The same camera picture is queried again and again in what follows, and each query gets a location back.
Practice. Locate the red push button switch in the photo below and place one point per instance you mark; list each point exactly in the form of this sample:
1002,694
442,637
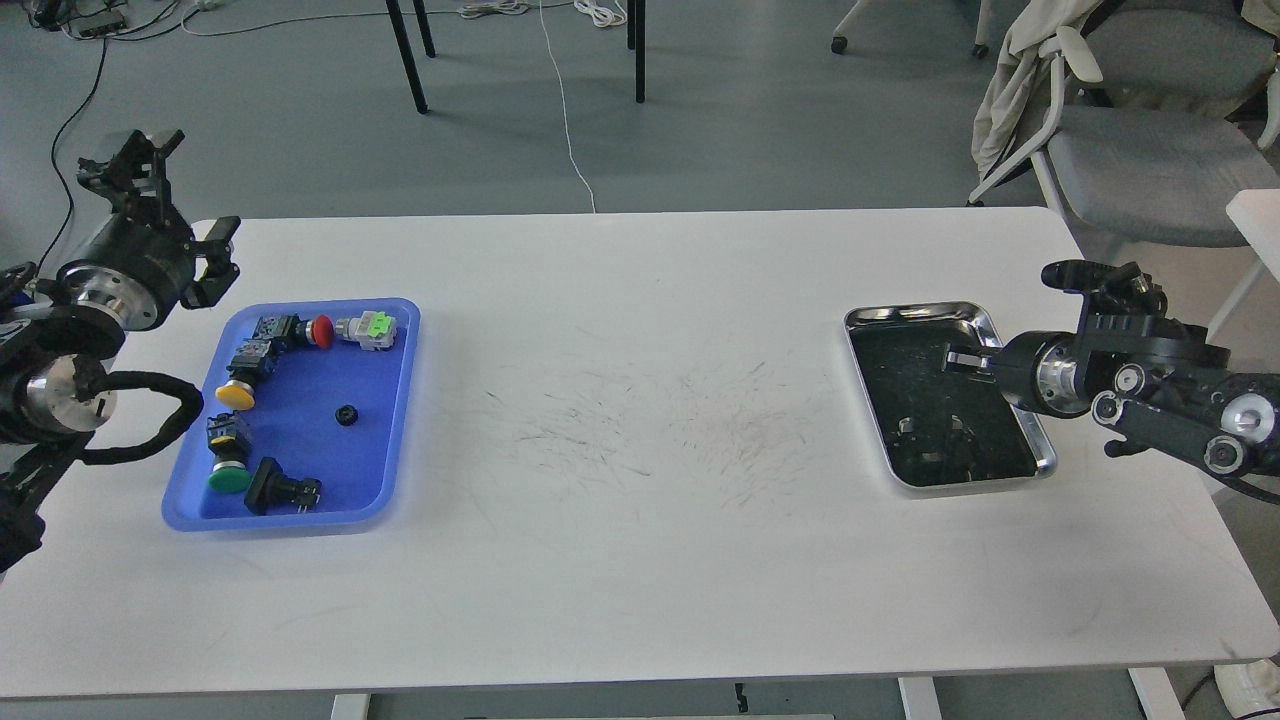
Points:
287,331

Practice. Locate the yellow push button switch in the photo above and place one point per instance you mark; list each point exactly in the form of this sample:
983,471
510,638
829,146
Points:
252,363

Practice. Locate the blue plastic tray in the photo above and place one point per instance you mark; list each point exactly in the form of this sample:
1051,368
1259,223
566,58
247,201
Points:
293,421

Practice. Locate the silver metal tray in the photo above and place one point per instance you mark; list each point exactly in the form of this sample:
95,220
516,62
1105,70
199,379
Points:
942,434

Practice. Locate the black table leg left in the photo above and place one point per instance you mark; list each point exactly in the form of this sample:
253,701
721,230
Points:
405,50

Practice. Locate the black table leg right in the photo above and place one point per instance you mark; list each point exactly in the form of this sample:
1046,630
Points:
636,43

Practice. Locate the black table leg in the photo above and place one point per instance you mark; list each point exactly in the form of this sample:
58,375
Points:
405,50
636,43

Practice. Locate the green push button switch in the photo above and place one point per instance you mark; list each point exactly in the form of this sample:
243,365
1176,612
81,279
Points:
228,439

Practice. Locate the beige jacket on chair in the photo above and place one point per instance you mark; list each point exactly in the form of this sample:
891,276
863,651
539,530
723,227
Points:
1009,88

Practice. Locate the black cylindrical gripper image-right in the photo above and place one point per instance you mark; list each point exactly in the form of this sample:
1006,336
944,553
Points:
1035,372

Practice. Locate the small black gear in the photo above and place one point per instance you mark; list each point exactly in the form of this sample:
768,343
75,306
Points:
346,415

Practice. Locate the black square switch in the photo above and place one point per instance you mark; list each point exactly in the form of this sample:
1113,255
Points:
270,488

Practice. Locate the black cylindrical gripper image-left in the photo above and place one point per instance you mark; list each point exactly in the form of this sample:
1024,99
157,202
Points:
135,272

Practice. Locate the grey green connector switch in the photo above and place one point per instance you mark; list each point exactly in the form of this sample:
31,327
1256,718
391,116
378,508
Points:
371,330

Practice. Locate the grey office chair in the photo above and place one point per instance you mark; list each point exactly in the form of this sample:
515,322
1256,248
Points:
1148,120

